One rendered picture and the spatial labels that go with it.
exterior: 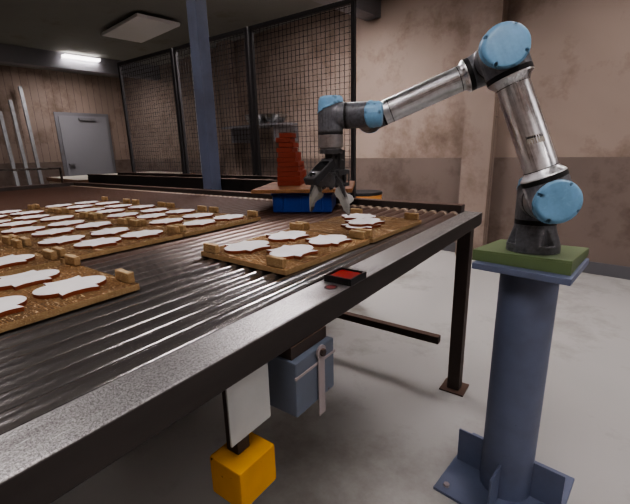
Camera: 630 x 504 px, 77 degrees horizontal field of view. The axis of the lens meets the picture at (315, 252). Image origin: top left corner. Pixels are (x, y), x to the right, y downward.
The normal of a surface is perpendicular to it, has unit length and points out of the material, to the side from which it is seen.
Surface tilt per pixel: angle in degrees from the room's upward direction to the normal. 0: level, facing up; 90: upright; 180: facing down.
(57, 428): 0
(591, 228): 90
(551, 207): 93
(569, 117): 90
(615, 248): 90
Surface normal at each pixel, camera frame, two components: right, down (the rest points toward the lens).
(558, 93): -0.68, 0.20
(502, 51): -0.30, 0.06
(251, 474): 0.81, 0.13
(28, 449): -0.03, -0.97
